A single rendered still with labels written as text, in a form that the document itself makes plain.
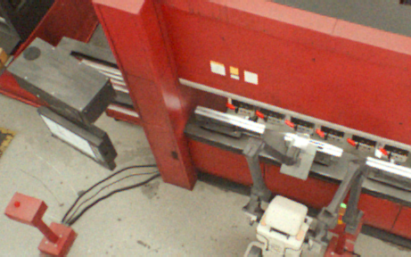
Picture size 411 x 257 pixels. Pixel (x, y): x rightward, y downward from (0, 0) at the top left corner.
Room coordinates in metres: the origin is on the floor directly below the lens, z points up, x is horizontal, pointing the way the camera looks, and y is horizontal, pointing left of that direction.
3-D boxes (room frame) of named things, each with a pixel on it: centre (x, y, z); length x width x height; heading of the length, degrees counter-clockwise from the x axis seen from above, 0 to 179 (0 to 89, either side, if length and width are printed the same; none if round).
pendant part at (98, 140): (1.93, 1.06, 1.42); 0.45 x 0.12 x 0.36; 55
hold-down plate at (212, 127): (2.19, 0.26, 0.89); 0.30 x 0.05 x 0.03; 67
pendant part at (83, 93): (2.03, 1.05, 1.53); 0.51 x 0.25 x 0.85; 55
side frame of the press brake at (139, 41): (2.55, 0.51, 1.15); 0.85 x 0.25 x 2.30; 157
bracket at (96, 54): (2.27, 0.99, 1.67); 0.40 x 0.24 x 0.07; 67
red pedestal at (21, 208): (1.75, 1.58, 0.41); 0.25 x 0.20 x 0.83; 157
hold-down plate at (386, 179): (1.72, -0.85, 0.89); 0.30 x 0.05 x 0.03; 67
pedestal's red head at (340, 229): (1.51, -0.55, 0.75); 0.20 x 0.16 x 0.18; 62
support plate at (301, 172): (1.88, -0.26, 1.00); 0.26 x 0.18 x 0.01; 157
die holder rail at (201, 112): (2.23, 0.19, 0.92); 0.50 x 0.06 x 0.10; 67
